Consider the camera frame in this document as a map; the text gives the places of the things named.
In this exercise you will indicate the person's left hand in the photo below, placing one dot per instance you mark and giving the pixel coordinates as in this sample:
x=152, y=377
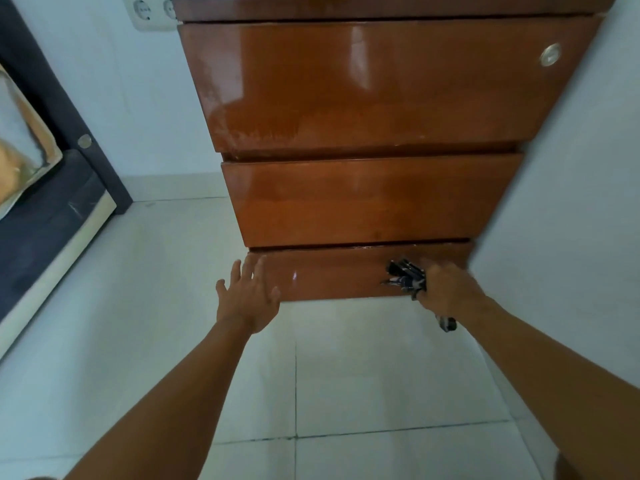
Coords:
x=247, y=302

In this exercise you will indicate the white wall socket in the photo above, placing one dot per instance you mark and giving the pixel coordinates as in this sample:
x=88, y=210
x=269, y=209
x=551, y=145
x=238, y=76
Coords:
x=145, y=12

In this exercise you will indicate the round silver drawer lock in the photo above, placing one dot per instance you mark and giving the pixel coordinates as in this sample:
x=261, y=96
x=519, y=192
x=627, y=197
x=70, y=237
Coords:
x=550, y=54

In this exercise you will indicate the brown wooden drawer cabinet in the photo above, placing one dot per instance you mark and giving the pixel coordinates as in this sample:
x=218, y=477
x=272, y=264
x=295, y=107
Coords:
x=380, y=7

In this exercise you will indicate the person's right forearm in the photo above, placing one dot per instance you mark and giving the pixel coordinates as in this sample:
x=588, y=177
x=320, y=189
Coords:
x=560, y=379

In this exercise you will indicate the dark bed base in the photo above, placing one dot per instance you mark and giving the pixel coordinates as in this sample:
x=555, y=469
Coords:
x=45, y=219

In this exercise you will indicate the beige and orange pillow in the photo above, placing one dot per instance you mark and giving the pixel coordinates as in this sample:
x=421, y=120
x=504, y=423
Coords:
x=20, y=139

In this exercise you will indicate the person's right fingers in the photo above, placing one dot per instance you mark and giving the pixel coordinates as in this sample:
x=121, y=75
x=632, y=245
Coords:
x=434, y=279

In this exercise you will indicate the large glossy wooden drawer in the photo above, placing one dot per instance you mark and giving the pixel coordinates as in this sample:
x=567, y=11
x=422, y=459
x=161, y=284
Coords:
x=380, y=84

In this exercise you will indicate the round silver headboard button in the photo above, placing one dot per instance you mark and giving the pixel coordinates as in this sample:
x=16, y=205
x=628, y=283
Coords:
x=84, y=141

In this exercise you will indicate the person's left thumb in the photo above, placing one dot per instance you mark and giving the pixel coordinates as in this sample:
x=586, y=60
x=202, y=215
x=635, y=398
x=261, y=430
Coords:
x=274, y=297

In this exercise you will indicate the person's left middle finger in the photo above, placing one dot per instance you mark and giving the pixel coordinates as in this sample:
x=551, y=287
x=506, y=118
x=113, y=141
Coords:
x=248, y=268

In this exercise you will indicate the medium glossy wooden drawer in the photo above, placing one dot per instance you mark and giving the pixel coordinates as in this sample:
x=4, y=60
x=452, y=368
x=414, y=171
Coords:
x=370, y=202

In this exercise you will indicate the small glossy wooden drawer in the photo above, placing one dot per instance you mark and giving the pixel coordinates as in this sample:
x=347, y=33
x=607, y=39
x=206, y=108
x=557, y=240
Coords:
x=335, y=274

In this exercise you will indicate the person's right hand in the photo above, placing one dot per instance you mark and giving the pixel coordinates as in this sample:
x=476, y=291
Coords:
x=452, y=294

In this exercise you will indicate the person's left forearm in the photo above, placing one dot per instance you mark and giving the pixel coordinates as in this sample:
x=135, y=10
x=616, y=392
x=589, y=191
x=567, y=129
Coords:
x=170, y=404

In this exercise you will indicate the person's left little finger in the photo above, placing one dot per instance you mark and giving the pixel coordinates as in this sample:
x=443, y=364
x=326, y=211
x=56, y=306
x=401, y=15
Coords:
x=222, y=290

